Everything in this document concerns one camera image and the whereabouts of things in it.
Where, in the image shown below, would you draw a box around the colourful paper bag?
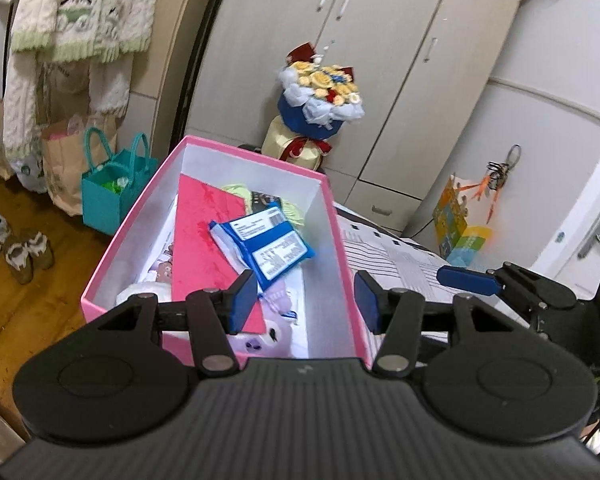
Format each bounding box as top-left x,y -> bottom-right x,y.
432,174 -> 493,267

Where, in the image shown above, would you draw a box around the teal gift bag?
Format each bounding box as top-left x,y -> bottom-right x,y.
81,127 -> 159,237

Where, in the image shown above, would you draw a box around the striped bed sheet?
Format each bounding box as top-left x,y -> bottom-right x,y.
332,202 -> 536,361

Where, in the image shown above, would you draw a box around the white door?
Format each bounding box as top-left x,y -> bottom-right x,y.
530,125 -> 600,301

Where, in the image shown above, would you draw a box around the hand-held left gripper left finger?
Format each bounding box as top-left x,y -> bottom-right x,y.
92,270 -> 258,378

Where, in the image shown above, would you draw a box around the black cables on hook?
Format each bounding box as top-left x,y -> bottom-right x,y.
485,144 -> 523,191

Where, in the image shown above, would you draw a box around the purple plush toy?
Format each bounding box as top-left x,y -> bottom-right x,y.
230,280 -> 301,358

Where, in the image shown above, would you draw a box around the brown paper bag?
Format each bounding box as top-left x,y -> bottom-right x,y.
40,112 -> 118,217

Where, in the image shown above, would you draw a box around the brown fleece boot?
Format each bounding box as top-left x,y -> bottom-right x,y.
25,231 -> 56,270
5,242 -> 35,285

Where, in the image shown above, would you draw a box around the white plush toy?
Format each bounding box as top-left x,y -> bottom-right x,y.
116,282 -> 173,306

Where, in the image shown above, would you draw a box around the green yarn ball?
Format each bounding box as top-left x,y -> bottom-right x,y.
222,182 -> 306,228

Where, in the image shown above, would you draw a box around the flower bouquet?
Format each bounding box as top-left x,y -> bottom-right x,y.
261,42 -> 366,171

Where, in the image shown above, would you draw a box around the metal door handle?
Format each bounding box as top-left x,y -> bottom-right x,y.
577,196 -> 600,261

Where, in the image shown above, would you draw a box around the pink cardboard box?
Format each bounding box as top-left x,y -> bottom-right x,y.
80,135 -> 376,368

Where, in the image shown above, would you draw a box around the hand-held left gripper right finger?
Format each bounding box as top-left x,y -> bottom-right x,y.
354,270 -> 521,378

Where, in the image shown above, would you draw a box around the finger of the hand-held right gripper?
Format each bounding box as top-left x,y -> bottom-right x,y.
436,262 -> 578,311

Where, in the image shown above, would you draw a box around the red envelope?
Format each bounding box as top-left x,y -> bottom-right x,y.
170,174 -> 268,335

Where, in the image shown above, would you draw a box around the blue tissue packet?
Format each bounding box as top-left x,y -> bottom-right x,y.
209,207 -> 315,293

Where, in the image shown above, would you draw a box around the beige wardrobe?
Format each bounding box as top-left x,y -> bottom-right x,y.
185,0 -> 526,233

